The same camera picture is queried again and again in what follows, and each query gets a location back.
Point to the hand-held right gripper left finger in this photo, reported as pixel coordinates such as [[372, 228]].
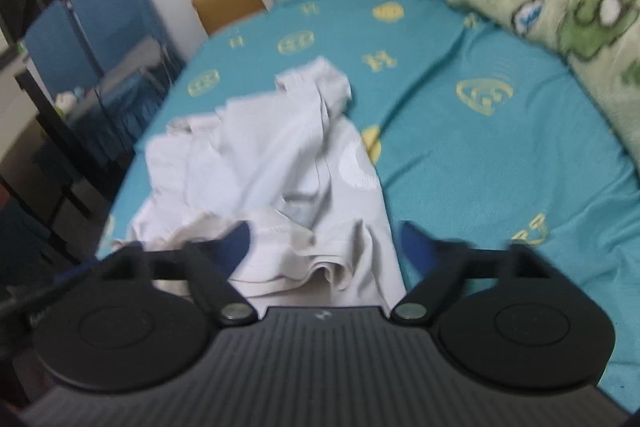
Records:
[[235, 249]]

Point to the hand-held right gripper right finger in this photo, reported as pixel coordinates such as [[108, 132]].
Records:
[[415, 249]]

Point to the white t-shirt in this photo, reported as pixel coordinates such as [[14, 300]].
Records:
[[270, 157]]

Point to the bed with teal printed sheet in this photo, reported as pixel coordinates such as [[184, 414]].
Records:
[[475, 157]]

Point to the dark blue covered chair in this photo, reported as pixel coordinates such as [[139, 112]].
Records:
[[30, 237]]

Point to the grey cloth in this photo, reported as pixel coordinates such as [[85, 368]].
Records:
[[125, 72]]

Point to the white table with black legs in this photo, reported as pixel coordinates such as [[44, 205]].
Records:
[[55, 132]]

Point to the yellow headboard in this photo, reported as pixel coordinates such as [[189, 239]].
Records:
[[220, 2]]

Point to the green printed blanket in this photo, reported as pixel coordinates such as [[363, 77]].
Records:
[[575, 17]]

